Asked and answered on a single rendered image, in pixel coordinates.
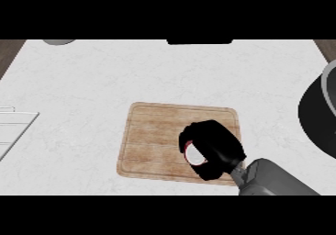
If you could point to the grey round object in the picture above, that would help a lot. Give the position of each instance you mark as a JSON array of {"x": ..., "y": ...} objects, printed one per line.
[{"x": 58, "y": 42}]

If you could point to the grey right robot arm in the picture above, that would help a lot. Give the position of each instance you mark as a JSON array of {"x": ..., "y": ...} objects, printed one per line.
[{"x": 271, "y": 180}]

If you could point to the black pot with grey rim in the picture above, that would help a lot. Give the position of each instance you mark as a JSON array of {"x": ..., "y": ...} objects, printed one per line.
[{"x": 318, "y": 113}]

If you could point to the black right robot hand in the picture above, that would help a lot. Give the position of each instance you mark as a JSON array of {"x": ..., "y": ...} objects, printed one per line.
[{"x": 219, "y": 143}]

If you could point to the black appliance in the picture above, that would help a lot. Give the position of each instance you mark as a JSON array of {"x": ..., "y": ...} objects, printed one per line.
[{"x": 200, "y": 41}]

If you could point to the wooden cutting board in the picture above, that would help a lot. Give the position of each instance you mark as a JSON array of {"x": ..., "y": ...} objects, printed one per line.
[{"x": 161, "y": 137}]

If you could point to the red can with pale end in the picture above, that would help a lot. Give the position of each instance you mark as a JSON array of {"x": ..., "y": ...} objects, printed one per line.
[{"x": 195, "y": 154}]

